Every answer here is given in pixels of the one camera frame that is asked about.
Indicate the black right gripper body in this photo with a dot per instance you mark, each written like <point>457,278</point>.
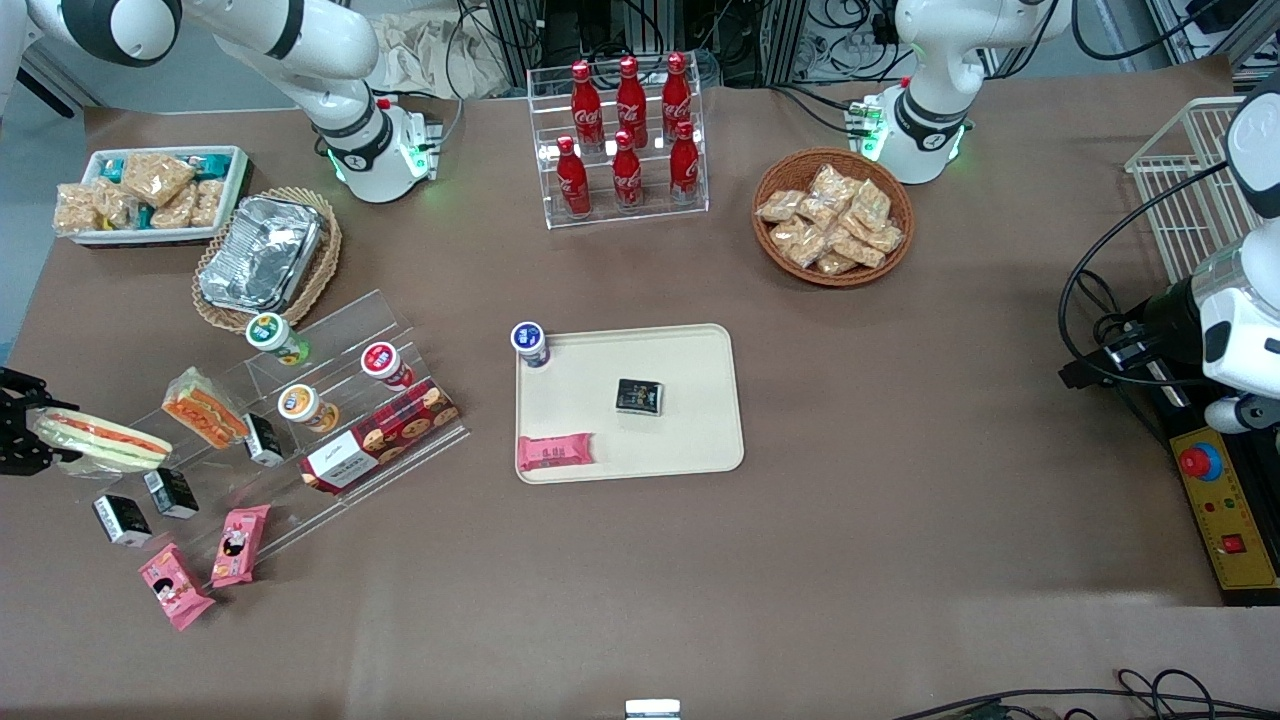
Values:
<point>12,432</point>

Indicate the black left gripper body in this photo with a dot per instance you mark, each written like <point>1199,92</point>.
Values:
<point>1166,318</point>

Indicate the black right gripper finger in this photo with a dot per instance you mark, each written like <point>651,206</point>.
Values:
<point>55,408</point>
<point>55,461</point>

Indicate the white bread sandwich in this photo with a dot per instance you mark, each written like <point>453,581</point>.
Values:
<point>110,440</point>

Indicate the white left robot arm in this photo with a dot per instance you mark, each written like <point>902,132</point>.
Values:
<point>935,110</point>

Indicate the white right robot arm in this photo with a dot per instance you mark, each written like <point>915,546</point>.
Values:
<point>300,40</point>

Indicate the wrapped orange layered sandwich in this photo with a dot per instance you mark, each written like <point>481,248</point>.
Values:
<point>205,412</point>

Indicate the cream plastic tray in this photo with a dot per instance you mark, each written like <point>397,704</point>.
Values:
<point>690,420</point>

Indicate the small black snack box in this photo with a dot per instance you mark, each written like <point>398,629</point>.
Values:
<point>640,397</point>
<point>172,492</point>
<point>122,520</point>
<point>263,440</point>

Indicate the pink cartoon snack pack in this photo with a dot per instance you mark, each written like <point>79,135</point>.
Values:
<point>555,452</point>
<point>175,585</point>
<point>240,545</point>

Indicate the yellow emergency stop box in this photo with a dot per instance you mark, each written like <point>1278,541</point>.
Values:
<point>1235,520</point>

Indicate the clear puffed rice snack pack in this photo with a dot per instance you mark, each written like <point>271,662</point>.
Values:
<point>870,203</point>
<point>886,238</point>
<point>797,242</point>
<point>157,175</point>
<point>78,208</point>
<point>830,185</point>
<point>778,206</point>
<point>858,248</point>
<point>175,212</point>
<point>208,200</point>
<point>118,207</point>

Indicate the green lid gum bottle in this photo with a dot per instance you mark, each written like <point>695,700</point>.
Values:
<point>277,338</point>

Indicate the clear acrylic stepped stand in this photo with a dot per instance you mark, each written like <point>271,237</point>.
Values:
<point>290,510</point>
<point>350,325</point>

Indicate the teal snack pack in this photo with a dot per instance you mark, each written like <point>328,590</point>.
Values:
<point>112,168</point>
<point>213,162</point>

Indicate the orange lid gum bottle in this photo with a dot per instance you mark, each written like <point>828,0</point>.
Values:
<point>308,407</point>

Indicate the aluminium foil container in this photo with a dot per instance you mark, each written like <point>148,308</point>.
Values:
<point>260,255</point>

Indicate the white rectangular snack bin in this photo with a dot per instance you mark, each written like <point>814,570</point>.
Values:
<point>235,190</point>

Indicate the light wicker basket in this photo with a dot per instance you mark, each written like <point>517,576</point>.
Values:
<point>325,250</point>

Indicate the red plaid cookie box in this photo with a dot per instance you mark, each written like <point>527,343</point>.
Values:
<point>380,435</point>

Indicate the red lid gum bottle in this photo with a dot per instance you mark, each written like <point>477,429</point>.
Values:
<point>386,364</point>

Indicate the brown round wicker basket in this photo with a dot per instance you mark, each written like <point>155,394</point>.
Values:
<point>790,168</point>

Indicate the blue lid gum bottle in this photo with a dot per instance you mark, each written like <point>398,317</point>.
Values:
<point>530,343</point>

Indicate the red cola bottle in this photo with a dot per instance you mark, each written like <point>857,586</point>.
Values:
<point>677,92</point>
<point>573,182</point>
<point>586,100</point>
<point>627,176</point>
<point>684,168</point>
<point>631,95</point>

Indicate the crumpled beige cloth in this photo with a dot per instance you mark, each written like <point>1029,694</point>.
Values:
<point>430,55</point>

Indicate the clear acrylic bottle rack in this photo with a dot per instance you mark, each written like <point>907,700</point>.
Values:
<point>650,215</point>

